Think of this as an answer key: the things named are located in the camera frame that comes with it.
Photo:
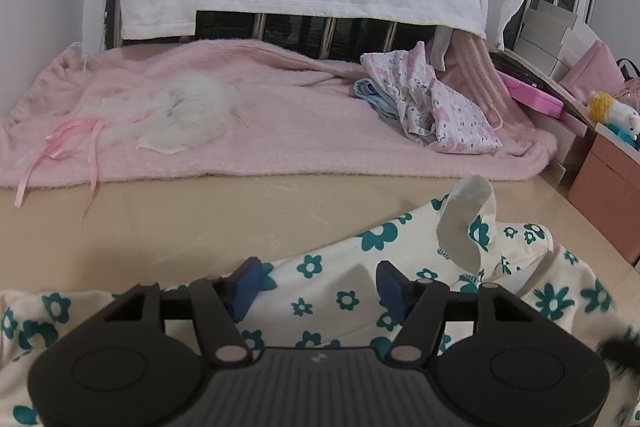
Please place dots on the stack of white boxes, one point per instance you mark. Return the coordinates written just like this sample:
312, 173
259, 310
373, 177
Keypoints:
545, 27

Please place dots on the bright pink box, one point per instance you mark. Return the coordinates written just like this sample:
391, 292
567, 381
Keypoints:
530, 99

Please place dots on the dark blurred object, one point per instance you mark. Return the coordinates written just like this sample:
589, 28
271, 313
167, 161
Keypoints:
617, 354

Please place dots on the pink fleece blanket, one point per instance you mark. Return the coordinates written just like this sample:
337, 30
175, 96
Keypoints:
300, 127

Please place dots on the white fluffy garment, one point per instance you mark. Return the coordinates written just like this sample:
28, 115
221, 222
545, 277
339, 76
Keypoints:
190, 112

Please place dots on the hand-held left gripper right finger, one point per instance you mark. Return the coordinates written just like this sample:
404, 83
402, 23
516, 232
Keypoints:
392, 294

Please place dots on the pink floral white garment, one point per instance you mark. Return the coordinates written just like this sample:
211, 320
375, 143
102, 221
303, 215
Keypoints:
450, 117

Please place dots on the brown cardboard box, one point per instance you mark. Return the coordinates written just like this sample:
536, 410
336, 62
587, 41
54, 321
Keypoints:
605, 187

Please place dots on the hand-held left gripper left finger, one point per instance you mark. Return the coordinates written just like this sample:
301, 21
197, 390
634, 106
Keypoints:
247, 289

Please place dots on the white garment with teal flowers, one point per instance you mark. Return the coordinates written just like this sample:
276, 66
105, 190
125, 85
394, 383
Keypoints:
340, 277

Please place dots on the yellow and white plush toy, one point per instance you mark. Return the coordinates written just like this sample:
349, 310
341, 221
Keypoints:
620, 114

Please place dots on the pink ribbed cloth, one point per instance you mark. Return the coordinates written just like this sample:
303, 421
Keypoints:
475, 67

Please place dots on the pink cushion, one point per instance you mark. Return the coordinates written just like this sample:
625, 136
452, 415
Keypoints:
595, 72

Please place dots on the light blue garment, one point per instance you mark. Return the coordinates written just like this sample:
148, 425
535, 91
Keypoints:
372, 94

